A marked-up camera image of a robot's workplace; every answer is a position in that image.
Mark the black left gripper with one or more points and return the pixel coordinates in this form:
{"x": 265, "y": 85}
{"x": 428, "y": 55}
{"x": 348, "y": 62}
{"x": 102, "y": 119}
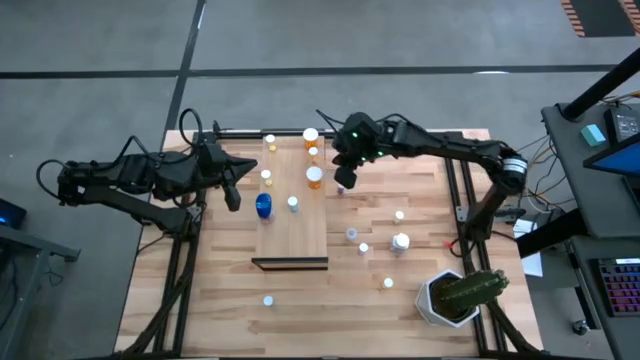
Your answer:
{"x": 215, "y": 165}

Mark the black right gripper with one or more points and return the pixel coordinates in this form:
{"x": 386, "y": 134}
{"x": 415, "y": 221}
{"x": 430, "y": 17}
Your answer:
{"x": 357, "y": 140}

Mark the small yellow pill bottle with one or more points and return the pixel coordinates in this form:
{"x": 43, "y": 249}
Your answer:
{"x": 270, "y": 141}
{"x": 266, "y": 177}

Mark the large orange pill bottle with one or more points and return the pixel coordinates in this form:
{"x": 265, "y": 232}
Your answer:
{"x": 310, "y": 137}
{"x": 314, "y": 177}

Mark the small orange pill bottle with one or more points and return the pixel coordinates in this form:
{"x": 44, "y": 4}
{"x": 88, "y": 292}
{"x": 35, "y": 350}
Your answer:
{"x": 313, "y": 153}

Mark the bottle with big blue cap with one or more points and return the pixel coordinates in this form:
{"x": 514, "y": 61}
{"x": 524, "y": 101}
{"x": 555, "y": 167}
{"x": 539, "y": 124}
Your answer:
{"x": 264, "y": 206}

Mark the small clear vial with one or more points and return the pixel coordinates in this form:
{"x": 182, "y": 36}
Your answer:
{"x": 293, "y": 203}

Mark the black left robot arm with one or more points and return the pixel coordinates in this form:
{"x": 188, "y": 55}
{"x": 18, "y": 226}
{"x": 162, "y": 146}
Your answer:
{"x": 150, "y": 172}

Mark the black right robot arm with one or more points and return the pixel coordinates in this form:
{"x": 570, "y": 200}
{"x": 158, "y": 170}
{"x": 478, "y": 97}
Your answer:
{"x": 450, "y": 145}

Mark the pale green vial right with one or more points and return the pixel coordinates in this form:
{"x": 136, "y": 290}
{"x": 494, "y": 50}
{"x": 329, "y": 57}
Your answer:
{"x": 398, "y": 216}

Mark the light wooden board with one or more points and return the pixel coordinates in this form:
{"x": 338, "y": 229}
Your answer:
{"x": 292, "y": 225}

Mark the large white supplement bottle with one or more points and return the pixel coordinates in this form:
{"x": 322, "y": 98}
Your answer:
{"x": 400, "y": 242}

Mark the small bottle pale blue cap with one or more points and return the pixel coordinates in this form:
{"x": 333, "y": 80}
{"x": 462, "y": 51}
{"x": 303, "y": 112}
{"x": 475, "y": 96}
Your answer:
{"x": 268, "y": 300}

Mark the white hexagonal plant pot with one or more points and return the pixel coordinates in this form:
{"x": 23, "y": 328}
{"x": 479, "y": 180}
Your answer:
{"x": 425, "y": 305}

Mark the green cactus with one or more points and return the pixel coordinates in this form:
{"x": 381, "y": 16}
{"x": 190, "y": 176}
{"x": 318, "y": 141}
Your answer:
{"x": 472, "y": 290}

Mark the white paper sheet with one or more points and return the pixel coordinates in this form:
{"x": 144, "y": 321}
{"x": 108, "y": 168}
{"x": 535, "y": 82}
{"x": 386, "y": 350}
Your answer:
{"x": 532, "y": 262}

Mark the grey equipment cart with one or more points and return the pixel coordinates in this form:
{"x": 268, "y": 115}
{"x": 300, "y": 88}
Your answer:
{"x": 30, "y": 245}

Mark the grey side desk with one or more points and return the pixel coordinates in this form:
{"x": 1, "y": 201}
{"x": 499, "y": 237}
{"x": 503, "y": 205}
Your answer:
{"x": 570, "y": 165}

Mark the black device with blue light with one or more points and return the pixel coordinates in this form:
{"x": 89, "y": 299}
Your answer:
{"x": 10, "y": 212}

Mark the small teal box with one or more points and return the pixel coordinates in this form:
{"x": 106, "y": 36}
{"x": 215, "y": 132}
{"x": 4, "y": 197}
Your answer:
{"x": 593, "y": 135}

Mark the black upright pole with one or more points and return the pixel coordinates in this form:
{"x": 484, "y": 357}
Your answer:
{"x": 600, "y": 85}

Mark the grey caster wheel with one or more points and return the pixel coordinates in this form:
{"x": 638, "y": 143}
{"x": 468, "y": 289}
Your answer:
{"x": 580, "y": 327}

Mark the monitor with blue screen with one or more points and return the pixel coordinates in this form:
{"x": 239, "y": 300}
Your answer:
{"x": 625, "y": 160}

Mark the black desktop device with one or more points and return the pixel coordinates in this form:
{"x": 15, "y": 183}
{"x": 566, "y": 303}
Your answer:
{"x": 622, "y": 125}

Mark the keyboard with coloured backlight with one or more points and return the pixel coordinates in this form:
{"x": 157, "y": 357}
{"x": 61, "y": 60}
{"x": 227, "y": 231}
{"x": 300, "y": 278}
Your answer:
{"x": 622, "y": 287}

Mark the black mat with orange stripes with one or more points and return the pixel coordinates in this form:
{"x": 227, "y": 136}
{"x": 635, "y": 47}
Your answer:
{"x": 600, "y": 15}

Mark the black aluminium table frame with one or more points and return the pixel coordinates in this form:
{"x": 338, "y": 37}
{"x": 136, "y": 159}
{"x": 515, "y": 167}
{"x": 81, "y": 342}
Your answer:
{"x": 240, "y": 133}

